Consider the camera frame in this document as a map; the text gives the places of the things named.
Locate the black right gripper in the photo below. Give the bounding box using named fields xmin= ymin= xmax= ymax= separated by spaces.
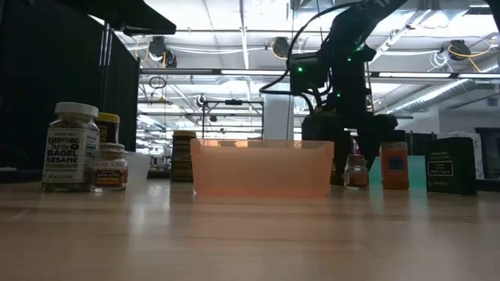
xmin=326 ymin=46 xmax=398 ymax=175

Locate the orange spice bottle black lid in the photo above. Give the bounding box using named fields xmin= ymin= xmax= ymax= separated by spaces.
xmin=380 ymin=130 xmax=410 ymax=190

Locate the small glass saffron jar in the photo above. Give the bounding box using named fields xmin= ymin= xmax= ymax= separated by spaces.
xmin=92 ymin=142 xmax=129 ymax=191
xmin=345 ymin=154 xmax=370 ymax=188

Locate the white lid sesame seasoning jar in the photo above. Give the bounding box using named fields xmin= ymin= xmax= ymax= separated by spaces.
xmin=41 ymin=101 xmax=101 ymax=193

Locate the teal plastic bin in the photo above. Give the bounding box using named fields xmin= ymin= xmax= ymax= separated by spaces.
xmin=369 ymin=155 xmax=427 ymax=189

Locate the white building pillar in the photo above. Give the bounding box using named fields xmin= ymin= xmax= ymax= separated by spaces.
xmin=264 ymin=93 xmax=295 ymax=141

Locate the orange translucent plastic bin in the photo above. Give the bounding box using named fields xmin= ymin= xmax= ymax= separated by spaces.
xmin=190 ymin=138 xmax=335 ymax=198

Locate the dark cabinet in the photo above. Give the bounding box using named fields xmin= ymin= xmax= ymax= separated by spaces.
xmin=474 ymin=127 xmax=500 ymax=181

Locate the long ceiling light bar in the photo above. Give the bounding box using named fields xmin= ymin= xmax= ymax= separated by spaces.
xmin=139 ymin=68 xmax=500 ymax=80

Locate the clear plastic bin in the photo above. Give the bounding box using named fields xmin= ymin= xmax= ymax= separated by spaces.
xmin=124 ymin=151 xmax=152 ymax=181

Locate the black curtain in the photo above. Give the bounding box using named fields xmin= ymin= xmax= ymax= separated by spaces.
xmin=0 ymin=0 xmax=141 ymax=183

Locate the silver ventilation duct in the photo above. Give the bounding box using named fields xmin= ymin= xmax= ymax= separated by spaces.
xmin=384 ymin=64 xmax=500 ymax=115

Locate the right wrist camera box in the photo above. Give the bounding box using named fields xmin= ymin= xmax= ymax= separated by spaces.
xmin=287 ymin=52 xmax=330 ymax=95

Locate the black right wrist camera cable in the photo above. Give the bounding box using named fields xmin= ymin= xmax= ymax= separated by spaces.
xmin=259 ymin=0 xmax=368 ymax=114

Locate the black ceiling cable reel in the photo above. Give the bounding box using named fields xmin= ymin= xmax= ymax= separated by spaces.
xmin=148 ymin=35 xmax=177 ymax=68
xmin=448 ymin=38 xmax=472 ymax=62
xmin=272 ymin=37 xmax=291 ymax=59

